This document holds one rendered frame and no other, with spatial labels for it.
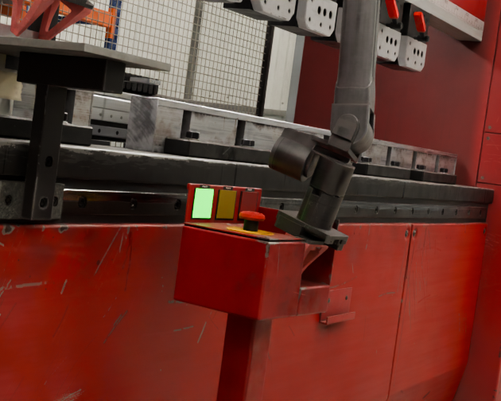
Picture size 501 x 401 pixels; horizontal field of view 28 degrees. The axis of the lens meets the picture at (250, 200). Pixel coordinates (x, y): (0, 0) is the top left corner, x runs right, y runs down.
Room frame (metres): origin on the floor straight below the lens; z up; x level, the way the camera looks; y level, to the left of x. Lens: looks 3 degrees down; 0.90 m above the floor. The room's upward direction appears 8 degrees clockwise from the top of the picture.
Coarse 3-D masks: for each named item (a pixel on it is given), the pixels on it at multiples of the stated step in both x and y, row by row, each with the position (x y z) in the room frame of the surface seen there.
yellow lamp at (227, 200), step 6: (222, 192) 1.57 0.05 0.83; (228, 192) 1.58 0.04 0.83; (234, 192) 1.60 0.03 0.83; (222, 198) 1.57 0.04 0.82; (228, 198) 1.59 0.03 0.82; (234, 198) 1.60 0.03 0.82; (222, 204) 1.57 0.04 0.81; (228, 204) 1.59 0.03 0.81; (234, 204) 1.60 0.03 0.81; (222, 210) 1.57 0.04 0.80; (228, 210) 1.59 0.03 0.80; (216, 216) 1.57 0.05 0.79; (222, 216) 1.58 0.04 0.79; (228, 216) 1.59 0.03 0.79
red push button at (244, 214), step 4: (240, 212) 1.49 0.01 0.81; (244, 212) 1.49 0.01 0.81; (248, 212) 1.48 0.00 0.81; (252, 212) 1.49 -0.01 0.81; (256, 212) 1.49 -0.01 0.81; (240, 216) 1.49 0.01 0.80; (244, 216) 1.48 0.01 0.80; (248, 216) 1.48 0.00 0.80; (252, 216) 1.48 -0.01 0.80; (256, 216) 1.48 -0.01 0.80; (260, 216) 1.48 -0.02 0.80; (264, 216) 1.49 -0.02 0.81; (244, 220) 1.50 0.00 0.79; (248, 220) 1.49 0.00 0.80; (252, 220) 1.49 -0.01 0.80; (256, 220) 1.48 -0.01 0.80; (260, 220) 1.49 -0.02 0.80; (244, 224) 1.49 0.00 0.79; (248, 224) 1.49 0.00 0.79; (252, 224) 1.49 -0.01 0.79; (256, 224) 1.49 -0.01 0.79; (244, 228) 1.49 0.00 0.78; (248, 228) 1.49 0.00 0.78; (252, 228) 1.49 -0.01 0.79; (256, 228) 1.49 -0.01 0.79
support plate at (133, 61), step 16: (0, 48) 1.30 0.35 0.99; (16, 48) 1.26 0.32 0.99; (32, 48) 1.22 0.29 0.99; (48, 48) 1.19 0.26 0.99; (64, 48) 1.18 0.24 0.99; (80, 48) 1.17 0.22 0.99; (96, 48) 1.18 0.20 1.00; (128, 64) 1.30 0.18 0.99; (144, 64) 1.27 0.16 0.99; (160, 64) 1.30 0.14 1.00
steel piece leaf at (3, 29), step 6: (0, 24) 1.30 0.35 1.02; (0, 30) 1.30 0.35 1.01; (6, 30) 1.31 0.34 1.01; (30, 30) 1.35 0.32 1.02; (6, 36) 1.31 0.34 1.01; (12, 36) 1.32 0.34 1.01; (18, 36) 1.33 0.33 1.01; (24, 36) 1.34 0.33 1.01; (30, 36) 1.35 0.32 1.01; (36, 36) 1.36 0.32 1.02
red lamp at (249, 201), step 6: (246, 192) 1.62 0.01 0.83; (252, 192) 1.64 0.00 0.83; (246, 198) 1.63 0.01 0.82; (252, 198) 1.64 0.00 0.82; (240, 204) 1.62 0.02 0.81; (246, 204) 1.63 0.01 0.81; (252, 204) 1.64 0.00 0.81; (240, 210) 1.62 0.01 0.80; (246, 210) 1.63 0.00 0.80; (252, 210) 1.65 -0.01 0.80
